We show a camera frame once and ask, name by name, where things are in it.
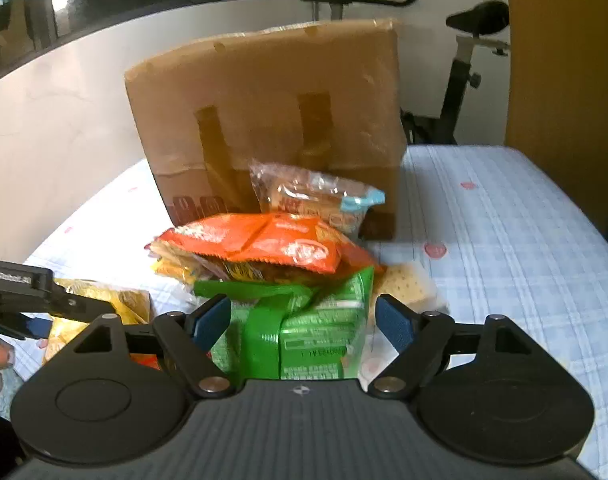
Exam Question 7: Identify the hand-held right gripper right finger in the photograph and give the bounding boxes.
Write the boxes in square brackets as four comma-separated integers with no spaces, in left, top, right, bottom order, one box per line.
[368,293,538,399]

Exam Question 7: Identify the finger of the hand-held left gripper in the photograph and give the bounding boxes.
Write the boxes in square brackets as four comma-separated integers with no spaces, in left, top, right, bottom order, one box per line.
[49,281,117,322]
[0,311,52,342]

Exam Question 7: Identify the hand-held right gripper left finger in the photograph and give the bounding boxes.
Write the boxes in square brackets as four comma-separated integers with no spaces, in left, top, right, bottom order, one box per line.
[66,294,233,398]

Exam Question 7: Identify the yellow snack packet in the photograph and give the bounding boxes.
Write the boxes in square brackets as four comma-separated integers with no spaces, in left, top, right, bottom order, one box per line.
[150,241,227,286]
[43,279,153,367]

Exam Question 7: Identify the green snack packet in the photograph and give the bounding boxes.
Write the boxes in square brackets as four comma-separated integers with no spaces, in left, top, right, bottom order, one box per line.
[193,266,375,382]

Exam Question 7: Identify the orange snack packet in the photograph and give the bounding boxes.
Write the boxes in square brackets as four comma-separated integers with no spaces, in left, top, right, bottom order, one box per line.
[144,212,385,287]

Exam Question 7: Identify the brown cardboard box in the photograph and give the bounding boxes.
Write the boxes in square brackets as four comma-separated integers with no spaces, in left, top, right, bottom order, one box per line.
[124,19,408,242]

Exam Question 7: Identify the pale cracker packet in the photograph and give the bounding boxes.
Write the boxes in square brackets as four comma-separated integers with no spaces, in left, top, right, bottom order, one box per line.
[361,260,451,392]

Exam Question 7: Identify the clear plastic snack packet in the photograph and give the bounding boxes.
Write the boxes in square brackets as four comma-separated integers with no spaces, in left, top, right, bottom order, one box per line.
[249,159,387,241]

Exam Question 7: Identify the black exercise bike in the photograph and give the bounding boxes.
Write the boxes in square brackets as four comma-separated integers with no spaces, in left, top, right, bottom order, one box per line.
[276,0,512,147]

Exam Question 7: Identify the orange wooden wardrobe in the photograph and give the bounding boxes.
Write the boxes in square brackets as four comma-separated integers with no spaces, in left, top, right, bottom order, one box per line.
[504,0,608,243]

